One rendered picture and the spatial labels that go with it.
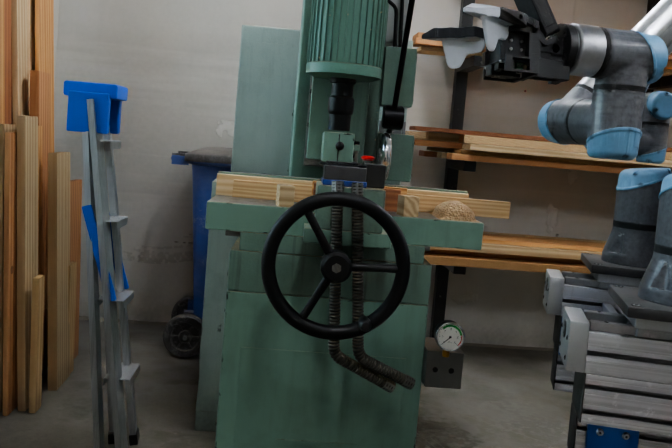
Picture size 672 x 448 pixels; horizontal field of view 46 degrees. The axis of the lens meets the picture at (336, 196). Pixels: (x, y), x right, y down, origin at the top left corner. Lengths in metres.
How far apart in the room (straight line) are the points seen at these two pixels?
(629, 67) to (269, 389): 1.01
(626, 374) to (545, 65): 0.59
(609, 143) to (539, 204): 3.17
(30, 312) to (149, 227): 1.33
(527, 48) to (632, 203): 0.87
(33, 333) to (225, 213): 1.42
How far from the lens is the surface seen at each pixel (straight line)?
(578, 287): 1.96
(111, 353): 2.53
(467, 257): 3.86
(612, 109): 1.24
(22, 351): 3.05
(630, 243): 1.97
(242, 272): 1.73
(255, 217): 1.71
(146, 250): 4.27
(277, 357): 1.76
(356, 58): 1.79
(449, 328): 1.71
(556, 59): 1.21
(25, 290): 3.00
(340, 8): 1.80
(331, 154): 1.81
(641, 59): 1.26
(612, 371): 1.50
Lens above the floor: 1.06
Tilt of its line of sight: 4 degrees down
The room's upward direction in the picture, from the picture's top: 5 degrees clockwise
